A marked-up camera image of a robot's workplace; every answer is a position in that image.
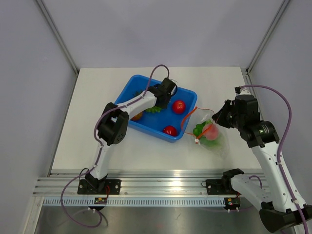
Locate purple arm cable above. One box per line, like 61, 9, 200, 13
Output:
60, 64, 170, 229
234, 84, 312, 234

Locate green toy lettuce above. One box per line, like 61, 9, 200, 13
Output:
193, 119, 225, 149

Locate aluminium table rail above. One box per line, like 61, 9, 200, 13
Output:
33, 169, 223, 197

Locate green toy grapes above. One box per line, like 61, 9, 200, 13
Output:
145, 106, 162, 114

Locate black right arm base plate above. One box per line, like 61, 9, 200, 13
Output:
201, 179, 240, 196

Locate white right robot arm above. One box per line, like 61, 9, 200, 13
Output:
212, 95, 312, 233

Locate red toy apple top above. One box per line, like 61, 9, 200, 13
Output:
172, 100, 186, 115

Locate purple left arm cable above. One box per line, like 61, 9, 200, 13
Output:
60, 64, 170, 229

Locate clear zip bag orange zipper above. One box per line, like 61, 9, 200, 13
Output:
180, 106, 229, 158

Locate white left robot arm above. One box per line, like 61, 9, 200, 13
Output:
84, 78, 177, 194

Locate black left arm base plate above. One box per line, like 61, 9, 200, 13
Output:
77, 179, 121, 195

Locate pink toy peach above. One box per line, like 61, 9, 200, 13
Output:
202, 123, 219, 141

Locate blue plastic bin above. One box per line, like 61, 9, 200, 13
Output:
115, 75, 197, 143

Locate toy pineapple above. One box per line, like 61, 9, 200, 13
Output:
131, 90, 143, 121

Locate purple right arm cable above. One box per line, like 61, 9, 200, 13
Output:
234, 84, 312, 234

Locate red toy apple bottom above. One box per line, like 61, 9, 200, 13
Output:
162, 125, 177, 137

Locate white slotted cable duct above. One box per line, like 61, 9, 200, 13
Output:
43, 197, 225, 207

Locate red toy apple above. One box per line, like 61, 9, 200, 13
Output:
172, 100, 186, 115
162, 125, 177, 137

